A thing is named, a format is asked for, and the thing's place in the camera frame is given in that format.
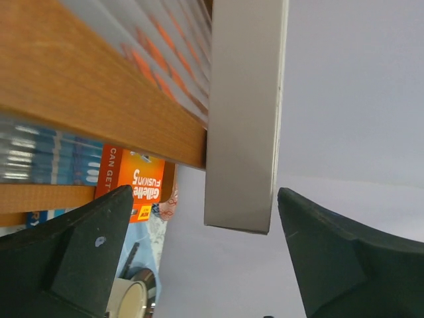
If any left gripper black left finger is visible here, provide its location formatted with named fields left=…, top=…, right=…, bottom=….
left=1, top=185, right=133, bottom=317

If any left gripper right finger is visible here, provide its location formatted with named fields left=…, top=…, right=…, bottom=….
left=278, top=187, right=423, bottom=317

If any blue Harry's razor box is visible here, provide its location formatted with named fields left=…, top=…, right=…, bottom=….
left=25, top=208, right=72, bottom=229
left=1, top=117, right=103, bottom=186

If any orange Gillette Fusion5 box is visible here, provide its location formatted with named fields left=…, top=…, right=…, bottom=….
left=95, top=144, right=165, bottom=223

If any tall beige slim box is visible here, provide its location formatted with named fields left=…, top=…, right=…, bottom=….
left=204, top=1, right=289, bottom=235

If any wooden three-tier shelf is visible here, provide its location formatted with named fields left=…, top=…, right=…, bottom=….
left=1, top=1, right=211, bottom=226

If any white enamel mug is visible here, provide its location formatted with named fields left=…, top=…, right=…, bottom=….
left=105, top=278, right=148, bottom=318

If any black rimmed plate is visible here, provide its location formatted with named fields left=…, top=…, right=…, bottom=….
left=119, top=267, right=158, bottom=317

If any red patterned bowl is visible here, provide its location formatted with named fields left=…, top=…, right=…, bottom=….
left=158, top=185, right=178, bottom=221

